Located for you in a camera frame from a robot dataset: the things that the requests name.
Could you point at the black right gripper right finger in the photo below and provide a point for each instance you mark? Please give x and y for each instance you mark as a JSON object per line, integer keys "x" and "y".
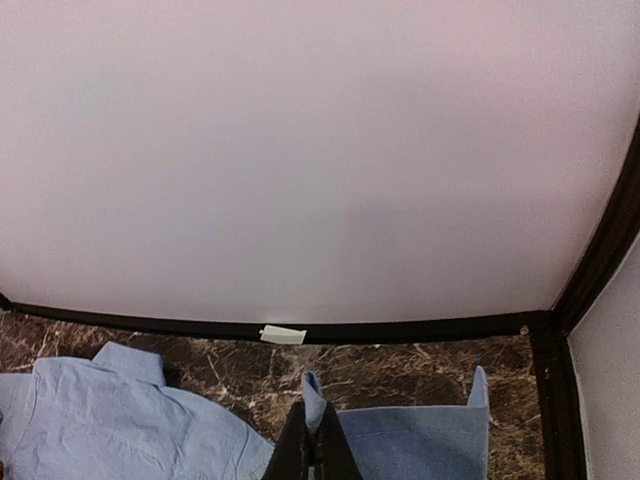
{"x": 332, "y": 456}

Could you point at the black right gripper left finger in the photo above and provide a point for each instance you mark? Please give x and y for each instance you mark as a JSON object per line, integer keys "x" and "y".
{"x": 291, "y": 457}

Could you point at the light blue long sleeve shirt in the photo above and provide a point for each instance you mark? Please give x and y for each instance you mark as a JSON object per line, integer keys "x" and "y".
{"x": 115, "y": 417}

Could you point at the small white wall tab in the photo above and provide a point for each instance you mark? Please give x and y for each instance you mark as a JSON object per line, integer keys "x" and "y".
{"x": 281, "y": 335}

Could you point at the black right frame post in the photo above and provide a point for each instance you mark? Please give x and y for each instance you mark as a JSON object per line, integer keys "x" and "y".
{"x": 556, "y": 380}

